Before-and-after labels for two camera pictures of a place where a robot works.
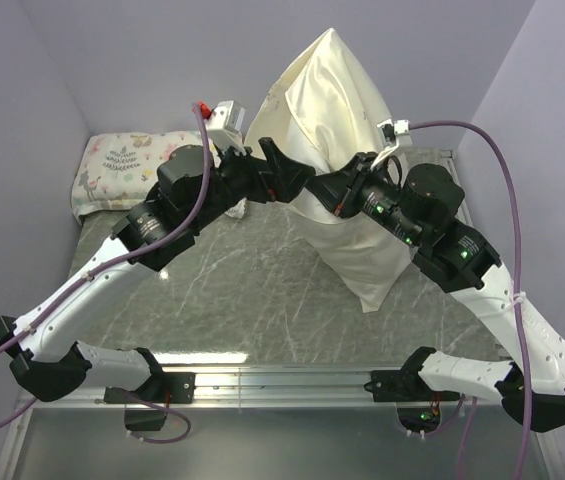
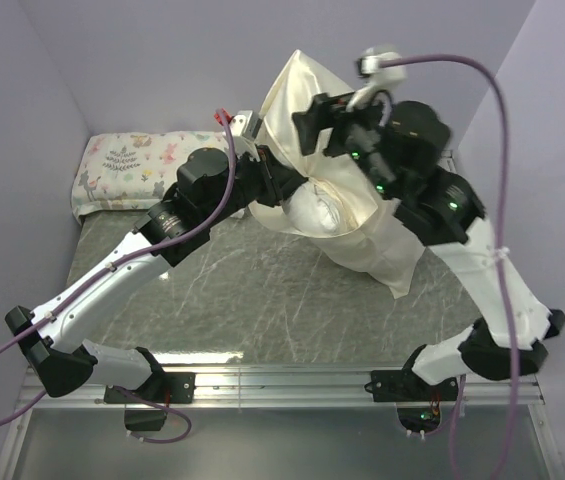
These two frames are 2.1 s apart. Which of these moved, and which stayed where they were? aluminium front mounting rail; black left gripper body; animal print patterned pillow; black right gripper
Moved: black right gripper
Stayed: aluminium front mounting rail; black left gripper body; animal print patterned pillow
